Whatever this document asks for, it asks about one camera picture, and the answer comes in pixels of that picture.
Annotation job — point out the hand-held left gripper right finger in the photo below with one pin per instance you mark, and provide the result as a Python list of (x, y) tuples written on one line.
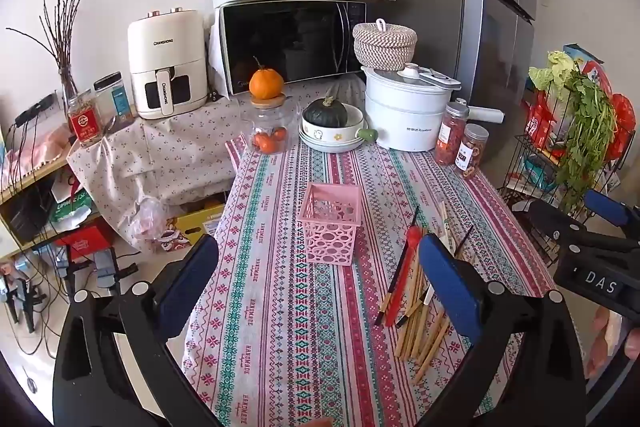
[(447, 279)]

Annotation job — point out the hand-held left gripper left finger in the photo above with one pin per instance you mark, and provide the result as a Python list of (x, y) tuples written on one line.
[(190, 274)]

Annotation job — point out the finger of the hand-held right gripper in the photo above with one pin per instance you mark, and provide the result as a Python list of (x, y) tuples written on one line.
[(555, 227), (607, 208)]

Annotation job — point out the black chopstick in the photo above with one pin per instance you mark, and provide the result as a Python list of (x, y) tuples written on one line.
[(464, 239), (400, 264)]

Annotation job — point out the red plastic spoon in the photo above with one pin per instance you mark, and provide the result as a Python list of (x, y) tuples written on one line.
[(414, 239)]

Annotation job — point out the pile of wooden chopsticks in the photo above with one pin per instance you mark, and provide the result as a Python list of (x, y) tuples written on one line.
[(425, 342)]

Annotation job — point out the pink plastic utensil basket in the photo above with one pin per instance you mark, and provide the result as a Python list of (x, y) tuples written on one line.
[(332, 237)]

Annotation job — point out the person's right hand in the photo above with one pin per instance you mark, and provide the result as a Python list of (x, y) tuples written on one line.
[(612, 339)]

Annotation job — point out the yellow cardboard box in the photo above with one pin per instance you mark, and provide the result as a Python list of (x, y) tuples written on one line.
[(197, 222)]

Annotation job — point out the teal snack packet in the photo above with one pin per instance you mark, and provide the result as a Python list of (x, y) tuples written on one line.
[(539, 169)]

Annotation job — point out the clear plastic bag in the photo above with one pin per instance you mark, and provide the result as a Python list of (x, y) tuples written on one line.
[(142, 222)]

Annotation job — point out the leafy green herbs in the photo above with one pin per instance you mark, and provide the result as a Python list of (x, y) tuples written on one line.
[(587, 127)]

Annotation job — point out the grey black device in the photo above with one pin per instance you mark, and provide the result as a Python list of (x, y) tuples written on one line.
[(106, 268), (67, 268)]

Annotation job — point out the round red packet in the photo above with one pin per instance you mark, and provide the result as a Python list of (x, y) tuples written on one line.
[(623, 117)]

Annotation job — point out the red snack packet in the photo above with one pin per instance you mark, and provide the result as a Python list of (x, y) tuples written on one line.
[(540, 119)]

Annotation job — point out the red box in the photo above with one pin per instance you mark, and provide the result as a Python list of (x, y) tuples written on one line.
[(85, 241)]

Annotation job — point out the jar of dried fruit slices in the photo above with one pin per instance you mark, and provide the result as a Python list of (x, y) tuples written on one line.
[(472, 152)]

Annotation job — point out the patterned woven tablecloth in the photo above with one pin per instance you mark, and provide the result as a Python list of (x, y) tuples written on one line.
[(300, 332)]

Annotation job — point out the floral cabinet cloth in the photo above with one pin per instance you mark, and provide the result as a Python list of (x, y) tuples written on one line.
[(165, 152)]

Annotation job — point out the green white packet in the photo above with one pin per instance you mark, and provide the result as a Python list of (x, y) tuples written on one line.
[(72, 207)]

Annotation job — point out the jar of red dried food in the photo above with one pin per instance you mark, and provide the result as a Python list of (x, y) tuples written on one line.
[(450, 137)]

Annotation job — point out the colourful snack box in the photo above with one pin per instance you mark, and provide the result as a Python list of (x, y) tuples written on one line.
[(592, 67)]

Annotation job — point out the napa cabbage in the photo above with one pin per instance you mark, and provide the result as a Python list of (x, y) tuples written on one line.
[(552, 69)]

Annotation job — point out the small tangerine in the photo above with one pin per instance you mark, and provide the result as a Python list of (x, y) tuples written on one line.
[(262, 141), (279, 135)]

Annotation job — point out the small green object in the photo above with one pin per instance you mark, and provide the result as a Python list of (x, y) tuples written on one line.
[(368, 135)]

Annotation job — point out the white electric cooking pot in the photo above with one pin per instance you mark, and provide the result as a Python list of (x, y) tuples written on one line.
[(405, 112)]

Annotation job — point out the glass jar with wooden lid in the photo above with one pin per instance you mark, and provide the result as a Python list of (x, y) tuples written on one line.
[(270, 119)]

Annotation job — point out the wooden shelf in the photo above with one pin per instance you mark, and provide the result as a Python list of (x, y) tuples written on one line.
[(35, 179)]

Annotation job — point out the red label spice jar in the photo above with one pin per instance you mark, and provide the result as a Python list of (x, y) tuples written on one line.
[(86, 124)]

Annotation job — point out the white printed ceramic bowl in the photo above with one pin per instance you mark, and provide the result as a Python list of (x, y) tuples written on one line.
[(330, 138)]

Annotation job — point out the blue label black lid jar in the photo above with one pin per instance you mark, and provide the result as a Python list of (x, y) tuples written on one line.
[(116, 102)]

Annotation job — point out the pink cloth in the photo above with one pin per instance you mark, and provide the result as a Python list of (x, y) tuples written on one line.
[(40, 147)]

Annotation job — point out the dark green squash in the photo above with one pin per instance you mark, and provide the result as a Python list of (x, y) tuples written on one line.
[(326, 113)]

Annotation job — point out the large orange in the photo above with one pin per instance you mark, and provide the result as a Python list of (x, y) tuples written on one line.
[(266, 83)]

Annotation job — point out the cream air fryer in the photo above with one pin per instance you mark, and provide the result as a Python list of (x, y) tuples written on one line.
[(167, 62)]

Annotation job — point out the glass vase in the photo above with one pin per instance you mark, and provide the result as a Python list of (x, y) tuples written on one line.
[(69, 87)]

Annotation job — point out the black power strip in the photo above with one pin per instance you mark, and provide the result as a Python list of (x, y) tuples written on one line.
[(35, 109)]

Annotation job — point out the woven lidded basket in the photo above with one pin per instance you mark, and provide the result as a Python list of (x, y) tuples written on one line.
[(384, 44)]

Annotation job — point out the black microwave oven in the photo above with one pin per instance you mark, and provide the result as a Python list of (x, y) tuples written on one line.
[(290, 42)]

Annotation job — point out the dry twigs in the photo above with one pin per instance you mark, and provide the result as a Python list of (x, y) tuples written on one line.
[(62, 32)]

